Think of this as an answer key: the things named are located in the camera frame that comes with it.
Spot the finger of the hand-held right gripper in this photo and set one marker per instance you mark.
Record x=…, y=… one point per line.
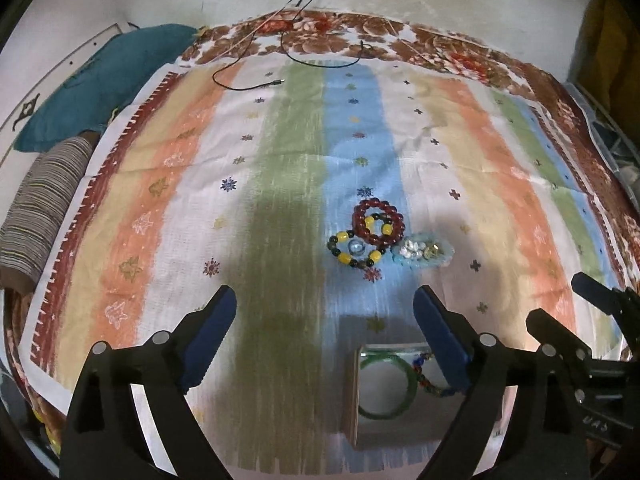
x=595, y=292
x=555, y=332

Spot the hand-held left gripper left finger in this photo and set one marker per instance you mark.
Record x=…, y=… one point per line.
x=210, y=340

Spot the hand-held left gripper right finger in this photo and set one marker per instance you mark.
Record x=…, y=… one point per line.
x=442, y=340

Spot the small jewelry box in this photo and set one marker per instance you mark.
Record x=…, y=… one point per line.
x=395, y=432

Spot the green bangle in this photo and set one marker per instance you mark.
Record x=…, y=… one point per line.
x=411, y=385

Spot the grey blue patterned cloth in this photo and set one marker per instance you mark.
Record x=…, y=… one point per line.
x=610, y=130

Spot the pastel striped bed cloth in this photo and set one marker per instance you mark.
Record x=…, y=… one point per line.
x=280, y=170

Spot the striped bolster pillow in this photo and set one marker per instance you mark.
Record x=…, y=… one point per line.
x=45, y=195

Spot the mustard yellow garment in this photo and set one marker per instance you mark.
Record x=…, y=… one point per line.
x=610, y=35

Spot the teal pillow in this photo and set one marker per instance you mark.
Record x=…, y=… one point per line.
x=100, y=85

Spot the white headboard panel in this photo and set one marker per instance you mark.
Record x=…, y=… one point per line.
x=40, y=80

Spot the striped colourful bedsheet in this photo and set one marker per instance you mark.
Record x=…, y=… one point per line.
x=325, y=25

